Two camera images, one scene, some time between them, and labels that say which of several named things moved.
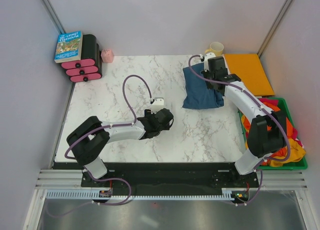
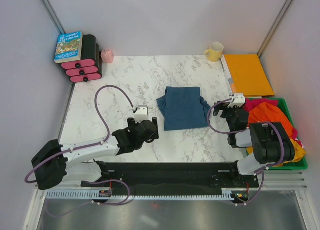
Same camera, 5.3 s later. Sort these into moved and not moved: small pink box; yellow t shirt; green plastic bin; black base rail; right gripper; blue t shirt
Moved: right gripper; blue t shirt
Not moved: small pink box; black base rail; yellow t shirt; green plastic bin
